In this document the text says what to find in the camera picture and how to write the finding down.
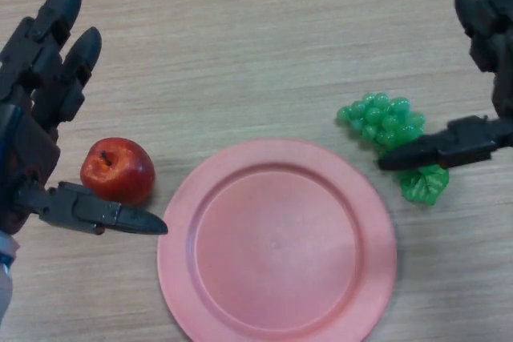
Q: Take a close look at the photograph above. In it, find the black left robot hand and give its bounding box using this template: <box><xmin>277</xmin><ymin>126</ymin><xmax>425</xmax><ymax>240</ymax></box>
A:
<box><xmin>0</xmin><ymin>0</ymin><xmax>169</xmax><ymax>237</ymax></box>

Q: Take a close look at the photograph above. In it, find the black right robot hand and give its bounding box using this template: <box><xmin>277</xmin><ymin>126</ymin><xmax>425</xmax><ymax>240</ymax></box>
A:
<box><xmin>378</xmin><ymin>0</ymin><xmax>513</xmax><ymax>171</ymax></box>

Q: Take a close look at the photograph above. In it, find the green grape bunch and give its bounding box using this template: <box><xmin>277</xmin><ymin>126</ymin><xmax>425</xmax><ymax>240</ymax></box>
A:
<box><xmin>335</xmin><ymin>92</ymin><xmax>450</xmax><ymax>206</ymax></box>

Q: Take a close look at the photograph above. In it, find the pink round plate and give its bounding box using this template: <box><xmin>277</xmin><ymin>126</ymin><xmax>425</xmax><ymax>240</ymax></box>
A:
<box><xmin>156</xmin><ymin>138</ymin><xmax>398</xmax><ymax>342</ymax></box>

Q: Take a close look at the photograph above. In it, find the red apple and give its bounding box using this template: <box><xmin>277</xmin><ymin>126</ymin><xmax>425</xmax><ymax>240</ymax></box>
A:
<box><xmin>79</xmin><ymin>137</ymin><xmax>156</xmax><ymax>206</ymax></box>

